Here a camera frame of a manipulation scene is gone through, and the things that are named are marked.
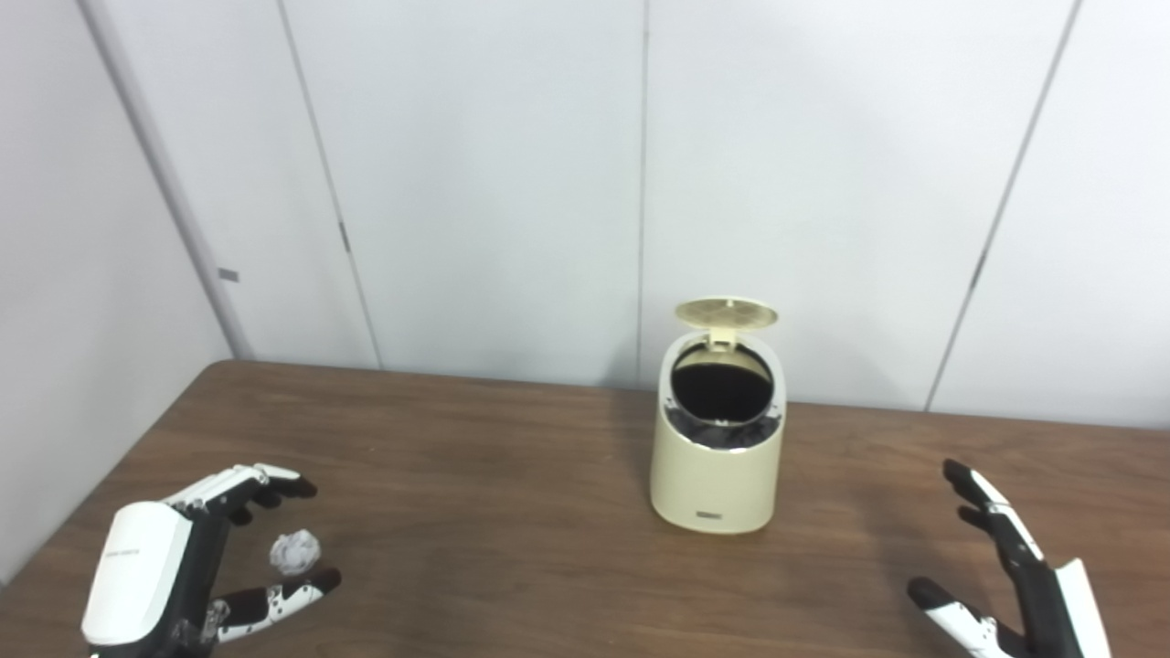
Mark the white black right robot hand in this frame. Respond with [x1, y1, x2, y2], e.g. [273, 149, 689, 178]
[907, 459, 1114, 658]

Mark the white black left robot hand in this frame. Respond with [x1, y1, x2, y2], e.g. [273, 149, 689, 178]
[80, 463, 343, 658]

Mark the white paper ball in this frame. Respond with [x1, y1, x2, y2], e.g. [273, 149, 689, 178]
[270, 528, 323, 577]

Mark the black bin liner bag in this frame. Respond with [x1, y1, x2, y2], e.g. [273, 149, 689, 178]
[665, 345, 783, 451]

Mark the cream round bin lid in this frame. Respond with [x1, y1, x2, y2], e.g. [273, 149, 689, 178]
[675, 297, 780, 350]

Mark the grey wall corner post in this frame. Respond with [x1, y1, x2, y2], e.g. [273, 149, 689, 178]
[78, 0, 252, 362]

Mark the cream-colored round bin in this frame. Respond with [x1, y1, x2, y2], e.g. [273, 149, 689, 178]
[649, 327, 787, 536]

